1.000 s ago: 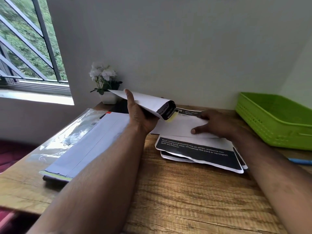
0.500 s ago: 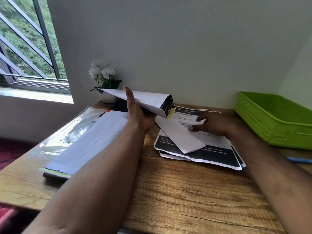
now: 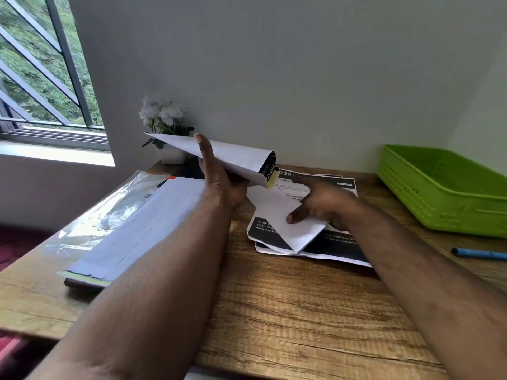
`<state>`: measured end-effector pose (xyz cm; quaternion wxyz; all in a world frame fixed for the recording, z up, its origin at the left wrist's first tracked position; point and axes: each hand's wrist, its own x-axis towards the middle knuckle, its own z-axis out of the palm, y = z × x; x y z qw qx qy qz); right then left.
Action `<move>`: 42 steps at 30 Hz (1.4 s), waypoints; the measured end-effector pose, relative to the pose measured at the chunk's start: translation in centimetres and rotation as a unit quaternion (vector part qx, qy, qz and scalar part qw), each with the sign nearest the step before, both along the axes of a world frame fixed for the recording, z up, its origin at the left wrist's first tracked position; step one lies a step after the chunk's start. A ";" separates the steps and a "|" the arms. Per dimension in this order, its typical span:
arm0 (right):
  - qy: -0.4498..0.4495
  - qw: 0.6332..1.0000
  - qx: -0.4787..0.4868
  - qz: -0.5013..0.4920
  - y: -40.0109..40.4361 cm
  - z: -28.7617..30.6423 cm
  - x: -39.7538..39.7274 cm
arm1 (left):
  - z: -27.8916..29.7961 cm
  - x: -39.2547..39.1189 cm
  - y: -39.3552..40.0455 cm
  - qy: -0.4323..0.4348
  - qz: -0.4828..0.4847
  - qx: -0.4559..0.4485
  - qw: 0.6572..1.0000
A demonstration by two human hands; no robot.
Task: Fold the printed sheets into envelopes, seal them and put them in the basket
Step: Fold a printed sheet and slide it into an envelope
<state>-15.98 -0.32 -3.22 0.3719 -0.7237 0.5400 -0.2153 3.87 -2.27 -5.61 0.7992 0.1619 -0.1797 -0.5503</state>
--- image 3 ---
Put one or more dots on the person's left hand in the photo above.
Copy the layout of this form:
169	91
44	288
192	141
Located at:
223	185

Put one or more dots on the person's right hand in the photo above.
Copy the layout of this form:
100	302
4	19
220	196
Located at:
332	205

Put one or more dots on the white paper envelope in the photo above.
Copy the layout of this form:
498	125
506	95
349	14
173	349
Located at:
237	158

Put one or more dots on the stack of white envelopes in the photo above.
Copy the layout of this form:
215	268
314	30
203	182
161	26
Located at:
130	233

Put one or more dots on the green plastic basket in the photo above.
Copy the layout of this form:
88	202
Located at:
443	193

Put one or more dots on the person's right forearm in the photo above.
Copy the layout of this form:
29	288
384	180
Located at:
427	288

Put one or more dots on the person's left forearm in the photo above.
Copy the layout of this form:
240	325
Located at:
150	288

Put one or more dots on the black notebook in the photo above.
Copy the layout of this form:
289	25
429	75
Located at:
192	170

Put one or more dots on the white flower plant in pot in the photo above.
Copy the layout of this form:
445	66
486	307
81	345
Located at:
172	154

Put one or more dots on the clear plastic wrapper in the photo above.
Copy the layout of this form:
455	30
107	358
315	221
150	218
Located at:
99	213

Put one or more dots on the blue pen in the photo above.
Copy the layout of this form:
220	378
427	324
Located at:
479	254

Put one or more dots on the grey window frame rail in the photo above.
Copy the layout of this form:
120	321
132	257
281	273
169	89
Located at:
51	138

